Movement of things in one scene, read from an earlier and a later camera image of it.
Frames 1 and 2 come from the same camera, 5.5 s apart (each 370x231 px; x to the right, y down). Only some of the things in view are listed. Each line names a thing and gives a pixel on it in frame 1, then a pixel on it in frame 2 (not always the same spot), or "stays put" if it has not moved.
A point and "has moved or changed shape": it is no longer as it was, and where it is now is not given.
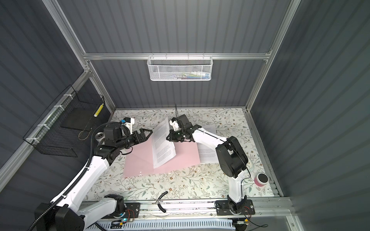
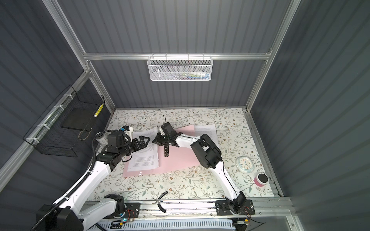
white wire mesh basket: x=179 y=68 stays put
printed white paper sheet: x=163 y=148 has moved or changed shape
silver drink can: x=99 y=136 stays put
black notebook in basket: x=78 y=118 stays put
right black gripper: x=172 y=134 → x=157 y=140
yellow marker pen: x=98 y=110 stays put
